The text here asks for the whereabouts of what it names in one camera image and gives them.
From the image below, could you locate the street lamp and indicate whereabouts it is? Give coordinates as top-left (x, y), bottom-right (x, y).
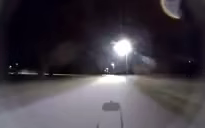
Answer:
top-left (110, 62), bottom-right (116, 74)
top-left (112, 37), bottom-right (134, 76)

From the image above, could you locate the pale paved path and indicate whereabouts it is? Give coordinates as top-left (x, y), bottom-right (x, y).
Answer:
top-left (0, 74), bottom-right (194, 128)

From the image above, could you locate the dim grass strip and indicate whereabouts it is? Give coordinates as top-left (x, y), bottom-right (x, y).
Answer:
top-left (132, 75), bottom-right (205, 122)
top-left (0, 75), bottom-right (99, 114)

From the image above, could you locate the pale road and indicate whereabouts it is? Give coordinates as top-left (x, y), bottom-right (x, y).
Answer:
top-left (8, 70), bottom-right (53, 77)

